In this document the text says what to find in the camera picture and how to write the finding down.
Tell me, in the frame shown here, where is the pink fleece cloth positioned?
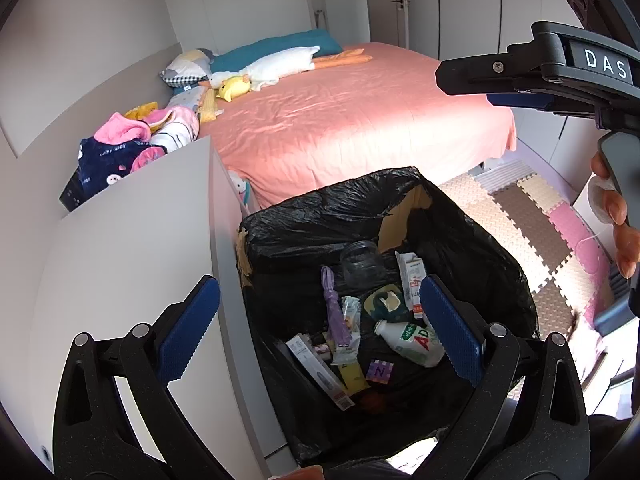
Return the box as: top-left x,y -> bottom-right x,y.
94,106 -> 201,171

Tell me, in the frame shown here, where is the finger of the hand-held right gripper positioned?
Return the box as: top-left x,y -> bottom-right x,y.
434,20 -> 571,97
487,85 -> 597,122

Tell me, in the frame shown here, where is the person's right hand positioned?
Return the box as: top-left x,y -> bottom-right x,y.
587,150 -> 640,278

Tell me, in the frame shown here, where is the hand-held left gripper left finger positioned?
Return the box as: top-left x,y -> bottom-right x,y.
52,275 -> 222,480

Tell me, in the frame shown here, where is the closet with long black handles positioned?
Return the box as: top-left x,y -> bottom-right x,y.
405,0 -> 596,161

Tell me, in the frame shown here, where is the teal pillow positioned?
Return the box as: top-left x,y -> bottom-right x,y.
210,29 -> 346,75

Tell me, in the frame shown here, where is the long white carton box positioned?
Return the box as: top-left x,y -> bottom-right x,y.
285,334 -> 355,409

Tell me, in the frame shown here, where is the yellow cloth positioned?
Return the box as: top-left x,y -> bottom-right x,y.
124,101 -> 160,122

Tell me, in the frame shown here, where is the green white snack packet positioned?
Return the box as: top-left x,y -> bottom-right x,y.
331,296 -> 362,367

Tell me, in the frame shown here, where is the yellow duck plush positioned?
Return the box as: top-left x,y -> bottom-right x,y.
216,75 -> 252,102

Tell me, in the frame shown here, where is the dark green round package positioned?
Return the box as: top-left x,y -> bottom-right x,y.
362,285 -> 412,324

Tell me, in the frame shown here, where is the black trash bag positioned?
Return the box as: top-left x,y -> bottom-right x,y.
235,166 -> 541,476

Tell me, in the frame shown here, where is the wall socket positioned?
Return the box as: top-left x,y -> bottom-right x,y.
59,170 -> 83,212

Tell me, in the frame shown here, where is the colourful puzzle cube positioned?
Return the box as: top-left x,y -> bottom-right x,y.
366,359 -> 394,386

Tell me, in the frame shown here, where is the white striped blanket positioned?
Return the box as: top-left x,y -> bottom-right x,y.
150,87 -> 208,153

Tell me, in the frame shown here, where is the orange white small box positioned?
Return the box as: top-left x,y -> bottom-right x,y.
395,251 -> 427,321

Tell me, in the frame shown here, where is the purple plastic bag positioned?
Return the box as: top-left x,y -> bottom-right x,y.
320,266 -> 352,348

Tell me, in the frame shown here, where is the foam floor mat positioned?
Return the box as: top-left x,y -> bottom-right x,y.
437,160 -> 621,341

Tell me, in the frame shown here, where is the clear glass jar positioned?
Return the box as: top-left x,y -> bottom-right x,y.
340,241 -> 387,292

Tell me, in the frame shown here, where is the pink bed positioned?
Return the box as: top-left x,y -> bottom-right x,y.
197,41 -> 518,211

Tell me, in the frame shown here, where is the checkered pillow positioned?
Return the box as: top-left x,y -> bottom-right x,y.
159,48 -> 216,88

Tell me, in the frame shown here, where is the person's left hand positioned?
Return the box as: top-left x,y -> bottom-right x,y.
272,465 -> 325,480

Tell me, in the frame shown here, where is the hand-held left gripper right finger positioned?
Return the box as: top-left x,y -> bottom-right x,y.
385,274 -> 591,480

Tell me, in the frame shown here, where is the small white plush toy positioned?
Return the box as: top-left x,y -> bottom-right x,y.
227,170 -> 253,208

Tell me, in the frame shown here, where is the yellow snack wrapper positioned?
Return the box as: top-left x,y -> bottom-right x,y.
337,360 -> 372,393

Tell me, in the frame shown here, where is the white milk bottle green label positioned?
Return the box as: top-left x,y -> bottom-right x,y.
374,320 -> 447,368

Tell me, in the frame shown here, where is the white goose plush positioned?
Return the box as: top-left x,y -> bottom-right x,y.
200,45 -> 373,93

